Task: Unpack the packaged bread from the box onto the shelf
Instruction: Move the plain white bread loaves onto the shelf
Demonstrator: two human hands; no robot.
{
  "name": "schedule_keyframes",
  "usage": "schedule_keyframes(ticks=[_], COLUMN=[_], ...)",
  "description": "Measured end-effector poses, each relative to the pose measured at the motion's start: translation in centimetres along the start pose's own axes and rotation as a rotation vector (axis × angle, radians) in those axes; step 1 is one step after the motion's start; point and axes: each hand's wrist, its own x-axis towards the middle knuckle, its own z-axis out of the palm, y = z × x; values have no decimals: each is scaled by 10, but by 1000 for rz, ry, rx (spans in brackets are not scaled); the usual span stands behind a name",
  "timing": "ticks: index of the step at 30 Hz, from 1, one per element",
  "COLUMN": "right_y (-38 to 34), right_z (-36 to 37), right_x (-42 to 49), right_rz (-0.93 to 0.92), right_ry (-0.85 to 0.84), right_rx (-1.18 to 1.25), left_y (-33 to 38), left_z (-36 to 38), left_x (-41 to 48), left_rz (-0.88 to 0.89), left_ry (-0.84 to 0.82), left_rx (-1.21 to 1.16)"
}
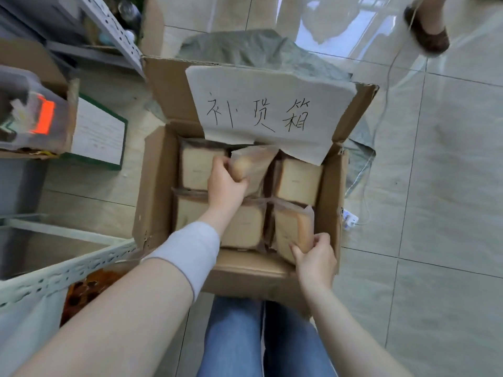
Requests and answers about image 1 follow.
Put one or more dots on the green clipboard with paper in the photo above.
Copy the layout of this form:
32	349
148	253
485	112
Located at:
100	131

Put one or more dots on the clear bin with orange latches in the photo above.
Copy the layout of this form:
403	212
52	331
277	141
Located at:
15	82

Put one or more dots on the teal capped bottle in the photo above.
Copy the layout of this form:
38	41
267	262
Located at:
105	38

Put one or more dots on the clear bread packet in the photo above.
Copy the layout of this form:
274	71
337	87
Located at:
292	227
257	168

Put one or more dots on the green yellow sachets bundle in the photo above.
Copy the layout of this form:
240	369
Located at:
17	109

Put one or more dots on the person's right hand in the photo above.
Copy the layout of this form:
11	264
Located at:
316	266

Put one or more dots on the brown bottle carton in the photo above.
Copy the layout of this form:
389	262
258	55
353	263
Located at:
151	27

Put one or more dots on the white metal shelf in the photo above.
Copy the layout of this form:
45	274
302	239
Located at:
59	276

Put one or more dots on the white perforated metal rack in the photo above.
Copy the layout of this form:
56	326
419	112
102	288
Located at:
114	31

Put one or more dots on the clear white capped bottle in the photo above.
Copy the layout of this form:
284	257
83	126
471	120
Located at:
130	35

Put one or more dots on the white arm sleeve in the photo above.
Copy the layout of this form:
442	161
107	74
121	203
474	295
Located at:
188	251

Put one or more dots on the white handwritten paper sheet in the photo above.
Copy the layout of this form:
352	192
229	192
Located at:
275	90

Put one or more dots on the person's blue jeans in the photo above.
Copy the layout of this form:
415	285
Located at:
235	337

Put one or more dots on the grey green woven sack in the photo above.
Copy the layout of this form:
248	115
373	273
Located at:
255	47

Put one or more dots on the white power strip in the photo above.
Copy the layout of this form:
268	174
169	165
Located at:
349	220

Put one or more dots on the orange packet with dark pieces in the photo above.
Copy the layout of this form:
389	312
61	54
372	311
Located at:
90	290

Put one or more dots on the pile of bread packets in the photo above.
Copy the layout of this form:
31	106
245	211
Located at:
298	180

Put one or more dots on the green plastic bottle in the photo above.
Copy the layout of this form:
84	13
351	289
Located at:
129	11

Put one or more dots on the brown cardboard box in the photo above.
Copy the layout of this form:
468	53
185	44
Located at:
247	278

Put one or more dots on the person's left hand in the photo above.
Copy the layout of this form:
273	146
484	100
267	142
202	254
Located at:
224	192

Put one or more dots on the person's left forearm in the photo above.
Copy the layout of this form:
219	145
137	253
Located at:
118	321

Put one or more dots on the person's right forearm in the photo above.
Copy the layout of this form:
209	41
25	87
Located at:
346	337

